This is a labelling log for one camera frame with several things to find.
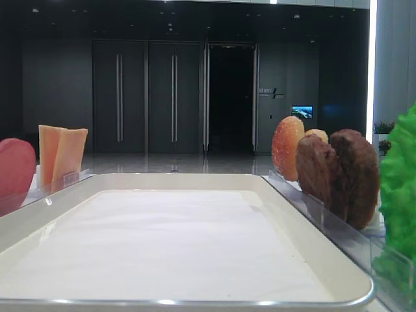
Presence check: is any white paper tray liner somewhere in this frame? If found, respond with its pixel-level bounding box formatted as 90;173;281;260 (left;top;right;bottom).
1;191;332;302

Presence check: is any white rectangular serving tray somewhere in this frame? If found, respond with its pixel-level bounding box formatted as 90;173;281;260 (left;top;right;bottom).
1;174;374;311

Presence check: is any orange cheese slice rear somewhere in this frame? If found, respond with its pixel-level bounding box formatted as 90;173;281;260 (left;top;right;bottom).
38;125;66;187

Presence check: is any orange cheese slice front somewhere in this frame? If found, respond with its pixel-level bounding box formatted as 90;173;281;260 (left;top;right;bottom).
52;128;88;183

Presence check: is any brown meat patty right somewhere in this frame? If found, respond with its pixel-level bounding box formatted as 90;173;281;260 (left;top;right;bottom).
330;129;380;230

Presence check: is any small wall display screen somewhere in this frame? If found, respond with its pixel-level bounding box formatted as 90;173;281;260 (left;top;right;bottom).
291;106;313;119

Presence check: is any orange cheese slice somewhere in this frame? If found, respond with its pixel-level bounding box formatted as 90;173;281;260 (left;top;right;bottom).
38;125;66;187
52;128;88;183

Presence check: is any dark double door middle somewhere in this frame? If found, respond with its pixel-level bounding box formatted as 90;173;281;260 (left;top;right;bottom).
149;43;202;153

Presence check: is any tan bun slice rear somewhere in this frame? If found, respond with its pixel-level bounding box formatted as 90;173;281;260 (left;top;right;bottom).
305;129;328;143

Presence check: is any dark double door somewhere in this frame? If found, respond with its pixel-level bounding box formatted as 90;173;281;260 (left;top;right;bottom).
149;43;202;153
93;41;145;153

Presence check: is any clear acrylic rack right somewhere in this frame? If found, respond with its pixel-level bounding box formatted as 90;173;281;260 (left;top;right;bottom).
264;170;415;311

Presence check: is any green lettuce leaf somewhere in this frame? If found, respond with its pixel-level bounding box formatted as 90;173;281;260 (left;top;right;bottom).
374;106;415;298

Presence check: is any brown meat patty left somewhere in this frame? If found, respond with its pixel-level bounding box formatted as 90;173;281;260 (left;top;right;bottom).
296;134;337;209

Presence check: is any dark double door left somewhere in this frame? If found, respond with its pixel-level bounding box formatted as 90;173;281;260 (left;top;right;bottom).
93;41;145;153

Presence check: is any potted green plant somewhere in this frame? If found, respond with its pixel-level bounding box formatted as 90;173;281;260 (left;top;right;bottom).
372;121;395;157

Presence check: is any brown meat patty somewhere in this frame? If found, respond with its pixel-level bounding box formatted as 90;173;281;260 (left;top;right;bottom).
296;134;337;209
330;129;380;230

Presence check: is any toasted bun slice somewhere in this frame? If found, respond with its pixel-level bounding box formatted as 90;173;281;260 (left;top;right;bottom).
272;116;305;181

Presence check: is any clear acrylic rack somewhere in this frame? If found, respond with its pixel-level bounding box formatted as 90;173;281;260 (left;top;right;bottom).
18;164;95;209
264;170;415;311

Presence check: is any clear acrylic rack left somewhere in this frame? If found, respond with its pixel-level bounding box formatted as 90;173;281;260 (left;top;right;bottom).
18;164;95;209

